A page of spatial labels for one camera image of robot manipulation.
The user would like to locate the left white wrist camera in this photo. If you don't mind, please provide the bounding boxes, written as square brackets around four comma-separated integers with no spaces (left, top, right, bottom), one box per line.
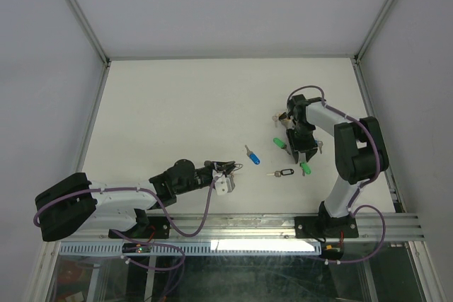
[212,170,235,196]

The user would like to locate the grey slotted cable duct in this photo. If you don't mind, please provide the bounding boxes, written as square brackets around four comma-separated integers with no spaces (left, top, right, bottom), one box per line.
[59,239,321,257]

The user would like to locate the yellow black tag key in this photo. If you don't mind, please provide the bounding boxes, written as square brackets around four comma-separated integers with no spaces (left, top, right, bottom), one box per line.
[272,112,292,129]

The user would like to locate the blue tag key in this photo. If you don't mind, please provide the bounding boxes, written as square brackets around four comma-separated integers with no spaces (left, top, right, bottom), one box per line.
[315,139,323,154]
[244,145,260,165]

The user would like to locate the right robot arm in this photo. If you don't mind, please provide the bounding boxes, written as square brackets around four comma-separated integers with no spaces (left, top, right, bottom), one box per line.
[286,95,389,236]

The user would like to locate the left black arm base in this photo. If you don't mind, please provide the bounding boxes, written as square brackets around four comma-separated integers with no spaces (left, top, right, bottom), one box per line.
[116,214,170,240]

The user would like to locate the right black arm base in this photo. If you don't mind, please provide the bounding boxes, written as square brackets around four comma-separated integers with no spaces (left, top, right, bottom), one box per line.
[294,216,359,241]

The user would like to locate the silver keyring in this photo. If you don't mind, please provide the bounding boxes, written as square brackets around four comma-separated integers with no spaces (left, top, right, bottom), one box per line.
[231,163,243,175]

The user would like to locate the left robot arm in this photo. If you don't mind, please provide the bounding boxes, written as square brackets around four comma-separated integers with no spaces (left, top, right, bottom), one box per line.
[33,159,242,242]

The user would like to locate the aluminium mounting rail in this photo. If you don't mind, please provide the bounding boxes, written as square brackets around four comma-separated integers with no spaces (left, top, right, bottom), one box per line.
[44,211,425,246]

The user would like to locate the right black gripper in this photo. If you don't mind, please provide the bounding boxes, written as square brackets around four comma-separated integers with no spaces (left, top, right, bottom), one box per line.
[286,122,318,161]

